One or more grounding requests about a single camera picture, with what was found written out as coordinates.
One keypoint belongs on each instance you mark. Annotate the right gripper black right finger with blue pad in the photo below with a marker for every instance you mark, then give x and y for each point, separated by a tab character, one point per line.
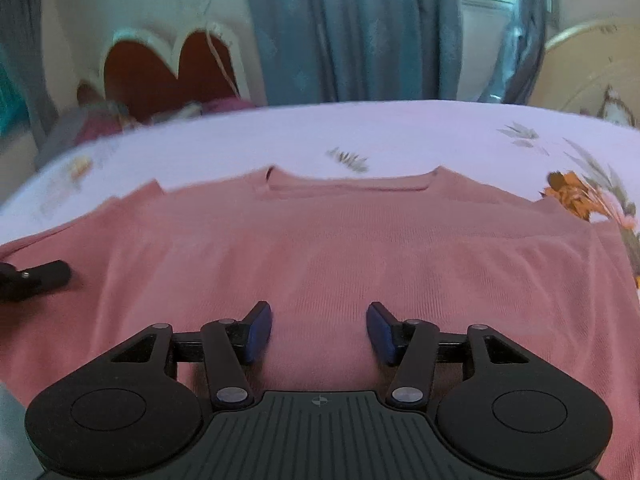
413	348

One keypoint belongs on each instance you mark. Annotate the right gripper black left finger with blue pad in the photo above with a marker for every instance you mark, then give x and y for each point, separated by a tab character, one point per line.
225	347

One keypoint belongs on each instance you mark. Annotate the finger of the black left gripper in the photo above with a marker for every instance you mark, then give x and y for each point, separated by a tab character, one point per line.
19	285

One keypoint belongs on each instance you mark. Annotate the pink knit sweater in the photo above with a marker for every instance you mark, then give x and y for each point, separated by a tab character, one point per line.
440	247

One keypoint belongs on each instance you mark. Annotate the pile of clothes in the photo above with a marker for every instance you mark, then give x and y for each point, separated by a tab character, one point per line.
96	120

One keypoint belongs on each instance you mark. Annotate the floral pink bed sheet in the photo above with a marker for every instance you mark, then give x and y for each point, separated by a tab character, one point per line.
532	154

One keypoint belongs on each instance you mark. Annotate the blue-grey tied right curtain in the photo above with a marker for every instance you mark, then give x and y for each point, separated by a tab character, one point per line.
521	49

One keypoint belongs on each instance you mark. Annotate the patterned cushion with brown trim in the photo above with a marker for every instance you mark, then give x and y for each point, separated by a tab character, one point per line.
614	109

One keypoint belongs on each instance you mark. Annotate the cream round headboard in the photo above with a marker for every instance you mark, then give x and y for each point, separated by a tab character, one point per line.
582	61

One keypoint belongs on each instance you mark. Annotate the blue-grey left curtain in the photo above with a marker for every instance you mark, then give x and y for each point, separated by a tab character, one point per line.
316	51

